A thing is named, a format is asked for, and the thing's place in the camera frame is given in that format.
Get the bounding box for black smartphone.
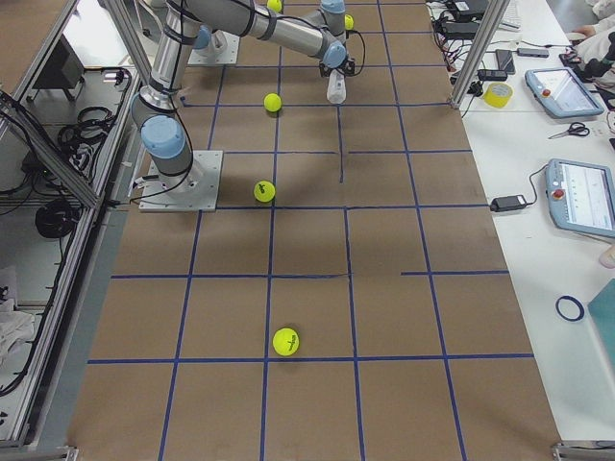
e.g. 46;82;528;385
495;49;516;75

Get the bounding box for teach pendant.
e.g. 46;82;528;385
545;158;614;238
525;67;603;119

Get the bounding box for black power adapter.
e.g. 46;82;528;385
489;194;529;212

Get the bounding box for clear tennis ball can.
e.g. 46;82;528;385
327;70;347;105

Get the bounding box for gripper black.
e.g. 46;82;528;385
319;58;357;76

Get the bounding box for aluminium frame post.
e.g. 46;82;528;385
449;0;509;109

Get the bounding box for yellow tape roll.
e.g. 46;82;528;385
483;82;513;109

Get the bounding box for teach pendant far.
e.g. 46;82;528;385
525;67;603;119

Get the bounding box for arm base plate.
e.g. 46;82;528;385
188;31;239;66
138;150;223;212

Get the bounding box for teach pendant near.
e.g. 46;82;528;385
545;158;614;238

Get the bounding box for blue tape ring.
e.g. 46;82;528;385
555;296;586;323

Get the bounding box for teal box corner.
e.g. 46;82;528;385
588;279;615;367

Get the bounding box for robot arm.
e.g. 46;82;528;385
193;25;228;59
131;1;357;193

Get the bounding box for tennis ball far left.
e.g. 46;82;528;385
266;0;283;13

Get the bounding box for tennis ball far right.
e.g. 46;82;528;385
272;327;300;357

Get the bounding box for tennis ball near base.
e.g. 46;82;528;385
254;181;276;204

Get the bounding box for tennis ball centre front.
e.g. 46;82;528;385
263;93;283;113

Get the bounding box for tennis ball near gripper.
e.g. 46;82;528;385
344;14;355;31

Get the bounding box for scissors black handles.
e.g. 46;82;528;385
549;122;590;139

